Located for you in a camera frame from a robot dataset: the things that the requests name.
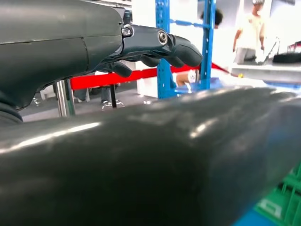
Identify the pale background table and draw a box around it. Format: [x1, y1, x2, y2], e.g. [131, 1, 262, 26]
[232, 62, 301, 85]

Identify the chrome barrier stanchion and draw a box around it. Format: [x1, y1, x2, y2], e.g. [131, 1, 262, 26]
[54, 79, 76, 118]

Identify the green plastic crate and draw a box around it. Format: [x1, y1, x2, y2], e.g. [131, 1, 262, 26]
[255, 162, 301, 226]

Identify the red barrier tape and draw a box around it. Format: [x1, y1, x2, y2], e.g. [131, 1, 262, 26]
[70, 62, 233, 91]

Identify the dark robot body shell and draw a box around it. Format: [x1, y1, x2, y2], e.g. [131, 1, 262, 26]
[0, 87, 301, 226]

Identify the black bag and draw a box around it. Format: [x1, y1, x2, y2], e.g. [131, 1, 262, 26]
[272, 51, 301, 65]

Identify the person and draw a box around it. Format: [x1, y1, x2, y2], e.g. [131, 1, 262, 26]
[232, 0, 266, 65]
[175, 8, 224, 87]

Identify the robot left arm ribbed sleeve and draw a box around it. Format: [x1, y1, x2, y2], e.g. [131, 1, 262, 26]
[0, 99, 23, 126]

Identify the blue metal shelf rack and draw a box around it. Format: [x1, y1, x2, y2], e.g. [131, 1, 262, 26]
[155, 0, 281, 226]

